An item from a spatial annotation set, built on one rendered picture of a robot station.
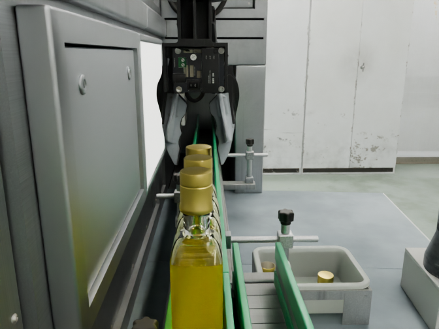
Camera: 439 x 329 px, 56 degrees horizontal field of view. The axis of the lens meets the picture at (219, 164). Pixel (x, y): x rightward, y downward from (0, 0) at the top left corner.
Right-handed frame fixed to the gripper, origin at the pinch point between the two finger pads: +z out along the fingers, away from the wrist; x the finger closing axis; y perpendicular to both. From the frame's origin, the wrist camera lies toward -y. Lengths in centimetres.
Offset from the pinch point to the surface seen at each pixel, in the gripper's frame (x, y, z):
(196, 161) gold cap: 0.0, 7.2, -0.8
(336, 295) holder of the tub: 26.1, -18.9, 33.4
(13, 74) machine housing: -14.8, 17.3, -10.9
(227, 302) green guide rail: 3.6, 5.3, 18.8
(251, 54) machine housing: 16, -99, -13
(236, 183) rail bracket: 9, -78, 29
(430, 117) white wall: 257, -424, 59
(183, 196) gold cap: -1.3, 12.3, 1.6
